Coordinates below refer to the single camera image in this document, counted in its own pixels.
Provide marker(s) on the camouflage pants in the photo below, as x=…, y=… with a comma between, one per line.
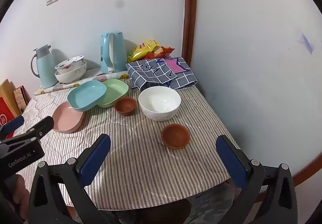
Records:
x=213, y=203

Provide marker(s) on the large white bowl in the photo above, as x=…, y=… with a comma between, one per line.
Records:
x=159, y=103

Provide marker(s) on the brown wooden door frame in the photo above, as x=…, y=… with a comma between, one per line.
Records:
x=188, y=12

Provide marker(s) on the red box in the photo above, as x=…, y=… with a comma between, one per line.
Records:
x=5, y=115

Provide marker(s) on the striped tablecloth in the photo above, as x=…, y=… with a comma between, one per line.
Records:
x=140, y=163

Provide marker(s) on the brown baseboard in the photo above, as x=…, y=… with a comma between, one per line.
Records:
x=305, y=176

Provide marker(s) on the light wooden board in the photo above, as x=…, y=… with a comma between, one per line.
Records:
x=7, y=95

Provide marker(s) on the green plate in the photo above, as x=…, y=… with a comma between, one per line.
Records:
x=114, y=92

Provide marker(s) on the small brown bowl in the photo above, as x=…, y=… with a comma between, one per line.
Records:
x=175, y=136
x=125, y=105

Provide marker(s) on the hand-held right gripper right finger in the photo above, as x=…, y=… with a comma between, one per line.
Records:
x=231, y=161

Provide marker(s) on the white patterned bowl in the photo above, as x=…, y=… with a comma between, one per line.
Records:
x=70, y=76

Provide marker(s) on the yellow chip bag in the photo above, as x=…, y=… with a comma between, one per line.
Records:
x=140, y=50

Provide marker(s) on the person's left hand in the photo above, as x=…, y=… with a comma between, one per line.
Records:
x=22, y=196

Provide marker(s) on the pink plate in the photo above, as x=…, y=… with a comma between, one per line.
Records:
x=66, y=118

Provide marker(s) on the blue plate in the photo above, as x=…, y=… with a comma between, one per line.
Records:
x=85, y=94

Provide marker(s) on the grey checkered cloth bag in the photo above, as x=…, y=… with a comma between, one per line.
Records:
x=153, y=73

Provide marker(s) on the light blue electric kettle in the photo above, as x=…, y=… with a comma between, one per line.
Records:
x=114, y=50

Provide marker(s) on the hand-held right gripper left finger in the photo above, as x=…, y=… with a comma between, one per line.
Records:
x=95, y=158

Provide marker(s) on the brown patterned box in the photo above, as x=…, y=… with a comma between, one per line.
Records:
x=20, y=98

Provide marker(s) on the floral rimmed white bowl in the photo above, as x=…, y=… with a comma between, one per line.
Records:
x=69, y=64

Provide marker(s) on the rolled floral paper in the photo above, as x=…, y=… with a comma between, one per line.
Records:
x=100, y=78

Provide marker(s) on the light blue thermos jug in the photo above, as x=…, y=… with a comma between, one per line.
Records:
x=46, y=68

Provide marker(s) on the orange chip bag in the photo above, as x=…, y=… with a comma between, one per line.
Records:
x=162, y=51

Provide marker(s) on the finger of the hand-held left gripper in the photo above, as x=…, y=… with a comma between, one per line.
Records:
x=42, y=126
x=12, y=124

